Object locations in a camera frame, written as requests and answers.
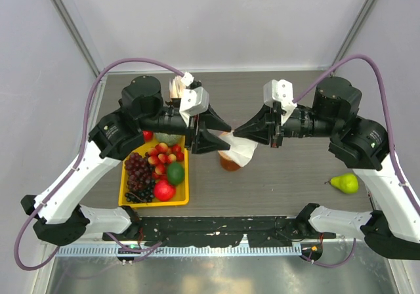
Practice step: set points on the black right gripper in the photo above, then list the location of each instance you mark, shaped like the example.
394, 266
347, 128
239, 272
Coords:
258, 127

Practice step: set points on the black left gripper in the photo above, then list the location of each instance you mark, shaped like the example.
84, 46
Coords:
202, 141

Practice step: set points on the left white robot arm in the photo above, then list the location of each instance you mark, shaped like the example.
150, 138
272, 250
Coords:
61, 219

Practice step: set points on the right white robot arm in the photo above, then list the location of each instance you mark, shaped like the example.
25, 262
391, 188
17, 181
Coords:
392, 230

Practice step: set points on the green netted melon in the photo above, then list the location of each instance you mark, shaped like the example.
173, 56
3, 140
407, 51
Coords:
170, 140

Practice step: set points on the green lime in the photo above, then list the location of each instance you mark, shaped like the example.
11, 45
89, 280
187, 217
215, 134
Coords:
175, 173

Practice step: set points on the red apple back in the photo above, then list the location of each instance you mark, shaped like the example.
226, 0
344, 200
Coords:
148, 136

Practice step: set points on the red apple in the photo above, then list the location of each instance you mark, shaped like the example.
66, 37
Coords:
148, 136
164, 190

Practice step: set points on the yellow plastic fruit tray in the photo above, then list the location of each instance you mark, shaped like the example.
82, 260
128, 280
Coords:
181, 196

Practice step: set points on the red apple front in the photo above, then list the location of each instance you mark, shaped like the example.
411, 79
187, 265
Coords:
164, 190

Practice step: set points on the dark purple grape bunch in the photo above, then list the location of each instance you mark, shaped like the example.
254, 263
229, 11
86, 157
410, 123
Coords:
140, 183

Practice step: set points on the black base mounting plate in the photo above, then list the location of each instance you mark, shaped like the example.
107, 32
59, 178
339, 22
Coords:
213, 232

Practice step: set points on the green pear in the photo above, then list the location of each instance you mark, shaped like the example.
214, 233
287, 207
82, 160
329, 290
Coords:
346, 183

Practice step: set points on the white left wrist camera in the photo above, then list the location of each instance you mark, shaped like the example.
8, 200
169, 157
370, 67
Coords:
194, 99

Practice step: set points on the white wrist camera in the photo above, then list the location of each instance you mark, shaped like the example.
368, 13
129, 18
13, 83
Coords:
282, 92
194, 99

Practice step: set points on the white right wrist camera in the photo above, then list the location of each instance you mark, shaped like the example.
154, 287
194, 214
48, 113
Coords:
282, 92

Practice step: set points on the white perforated cable rail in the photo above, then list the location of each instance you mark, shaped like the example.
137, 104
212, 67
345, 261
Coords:
243, 249

